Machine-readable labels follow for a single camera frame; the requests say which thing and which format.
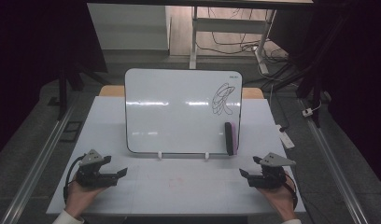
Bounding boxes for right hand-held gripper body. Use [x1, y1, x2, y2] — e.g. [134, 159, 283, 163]
[247, 151, 297, 190]

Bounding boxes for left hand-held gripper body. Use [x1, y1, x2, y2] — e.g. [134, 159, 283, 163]
[75, 148, 119, 189]

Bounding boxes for black and pink whiteboard eraser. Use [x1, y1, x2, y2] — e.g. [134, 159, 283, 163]
[224, 121, 239, 157]

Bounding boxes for white whiteboard with black rim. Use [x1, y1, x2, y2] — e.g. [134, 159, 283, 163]
[124, 68, 244, 156]

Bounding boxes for person's left hand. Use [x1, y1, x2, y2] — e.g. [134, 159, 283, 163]
[64, 177, 109, 219]

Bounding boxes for person's right hand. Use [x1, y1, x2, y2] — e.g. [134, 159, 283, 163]
[256, 172, 299, 221]

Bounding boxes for white tag on table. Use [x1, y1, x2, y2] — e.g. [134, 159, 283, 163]
[275, 123, 296, 150]

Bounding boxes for black floor plate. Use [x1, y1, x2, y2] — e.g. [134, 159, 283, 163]
[59, 119, 85, 144]

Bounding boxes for wooden board under table top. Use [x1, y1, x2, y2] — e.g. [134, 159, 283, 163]
[98, 85, 265, 100]

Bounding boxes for black metal stand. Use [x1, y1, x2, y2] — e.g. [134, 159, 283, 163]
[55, 60, 103, 121]
[261, 59, 324, 129]

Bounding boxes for dark curtain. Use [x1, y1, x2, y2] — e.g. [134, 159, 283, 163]
[269, 0, 381, 190]
[0, 0, 108, 162]

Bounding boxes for white cabinet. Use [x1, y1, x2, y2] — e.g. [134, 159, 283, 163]
[87, 3, 172, 51]

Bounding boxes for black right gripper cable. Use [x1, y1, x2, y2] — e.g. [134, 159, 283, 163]
[284, 172, 300, 210]

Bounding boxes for aluminium rail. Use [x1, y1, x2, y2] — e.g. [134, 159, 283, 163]
[0, 102, 78, 224]
[298, 97, 371, 224]

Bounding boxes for tangle of black floor cables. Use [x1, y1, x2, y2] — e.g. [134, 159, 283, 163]
[196, 7, 289, 64]

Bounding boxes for white desk frame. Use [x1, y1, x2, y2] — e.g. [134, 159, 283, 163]
[189, 6, 277, 76]

